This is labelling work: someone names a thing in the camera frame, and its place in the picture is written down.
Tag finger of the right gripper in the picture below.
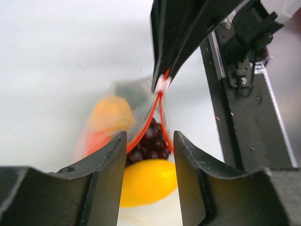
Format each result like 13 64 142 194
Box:
150 0 207 92

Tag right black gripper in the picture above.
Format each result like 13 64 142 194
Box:
168 0 284 89

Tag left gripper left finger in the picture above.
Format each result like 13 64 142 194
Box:
0 132 127 226

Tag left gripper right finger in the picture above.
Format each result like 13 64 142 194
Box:
174 131 301 226

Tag yellow toy mango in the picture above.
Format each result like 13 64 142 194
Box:
120 159 178 208

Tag clear zip top bag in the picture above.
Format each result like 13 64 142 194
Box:
73 76 182 226

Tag purple toy grapes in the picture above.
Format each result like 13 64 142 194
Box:
125 118 171 167

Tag yellow toy bell pepper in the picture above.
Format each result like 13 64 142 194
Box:
88 95 135 132

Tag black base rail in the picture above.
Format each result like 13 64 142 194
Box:
200 32 297 171

